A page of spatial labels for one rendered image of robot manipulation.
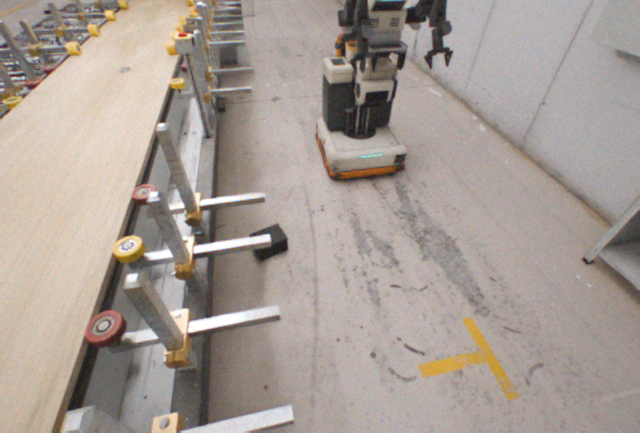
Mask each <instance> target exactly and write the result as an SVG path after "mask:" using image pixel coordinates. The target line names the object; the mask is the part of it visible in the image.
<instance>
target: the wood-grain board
mask: <svg viewBox="0 0 640 433"><path fill-rule="evenodd" d="M127 4H128V9H121V10H120V11H119V12H118V13H116V14H115V15H116V21H107V22H106V23H105V24H104V25H103V26H101V28H100V32H101V36H97V37H93V36H92V37H91V38H90V39H89V40H87V41H86V42H85V43H83V44H82V45H81V46H80V48H81V56H70V57H69V58H68V59H67V60H66V61H65V62H64V63H63V64H62V65H61V66H60V67H58V68H56V69H55V70H54V71H53V72H52V73H51V74H50V75H49V76H48V77H47V78H46V79H45V80H43V81H42V82H41V84H40V85H39V86H38V87H37V88H36V89H35V90H34V91H33V92H32V93H29V94H28V95H27V96H26V97H25V98H24V99H23V100H22V101H21V102H20V103H19V104H18V105H17V106H15V107H14V108H13V109H12V110H11V111H10V113H9V114H8V115H6V116H5V117H4V118H3V119H2V120H0V433H60V430H61V427H62V424H63V421H64V418H65V414H66V411H67V408H68V405H69V402H70V399H71V395H73V392H74V388H75V385H76V382H77V379H78V376H79V373H80V370H81V367H82V363H83V359H84V356H85V353H86V350H87V347H88V344H89V342H88V341H87V340H86V338H85V328H86V326H87V324H88V323H89V322H90V321H91V319H93V318H94V317H95V316H97V315H99V312H100V309H101V306H102V302H103V298H104V295H105V292H106V289H107V286H108V283H109V280H110V277H111V274H112V269H113V266H114V263H115V260H116V257H115V255H114V254H113V247H114V246H115V244H116V243H117V241H118V240H120V239H121V238H122V237H123V234H124V231H125V228H126V225H127V222H128V219H129V216H130V212H131V209H132V205H134V202H135V201H134V199H132V197H131V193H132V191H133V190H135V189H136V188H138V187H140V183H141V180H142V176H143V173H144V170H145V167H146V164H147V161H148V158H149V154H150V151H151V148H152V144H153V141H154V138H155V135H156V133H155V130H156V126H157V124H159V122H160V119H161V116H162V112H163V109H164V106H165V102H167V99H168V96H169V93H170V90H171V85H170V81H171V80H173V79H174V77H175V73H176V70H177V67H178V64H179V61H180V58H181V55H178V52H177V55H169V54H168V52H167V48H166V42H170V41H172V39H171V32H176V30H175V22H179V19H178V15H185V16H186V17H189V16H188V15H189V11H190V9H191V8H192V7H188V5H187V1H186V0H129V2H128V3H127ZM192 9H193V8H192ZM127 66H128V67H130V68H132V70H129V71H127V72H124V73H122V72H121V73H120V72H119V71H120V69H121V68H122V67H127Z"/></svg>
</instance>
